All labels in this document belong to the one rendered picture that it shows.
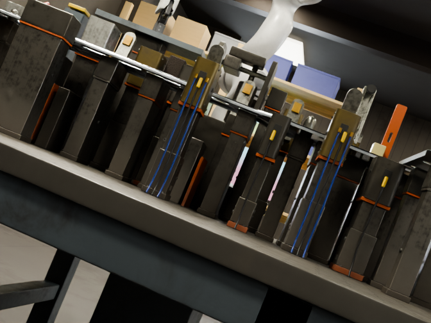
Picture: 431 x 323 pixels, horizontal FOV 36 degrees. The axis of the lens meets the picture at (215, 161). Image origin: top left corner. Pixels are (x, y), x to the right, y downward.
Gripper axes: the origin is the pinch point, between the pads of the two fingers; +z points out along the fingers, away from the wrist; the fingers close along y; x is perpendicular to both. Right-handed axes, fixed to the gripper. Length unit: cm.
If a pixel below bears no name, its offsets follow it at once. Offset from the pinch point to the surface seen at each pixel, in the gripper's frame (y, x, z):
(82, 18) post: -5.8, -23.2, 5.9
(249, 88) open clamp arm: 32.1, 26.8, 10.6
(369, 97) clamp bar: 41, 59, 0
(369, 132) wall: -762, 470, -157
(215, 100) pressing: 37.5, 17.7, 18.8
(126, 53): 18.9, -8.1, 14.3
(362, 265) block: 80, 53, 45
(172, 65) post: 17.3, 6.0, 11.6
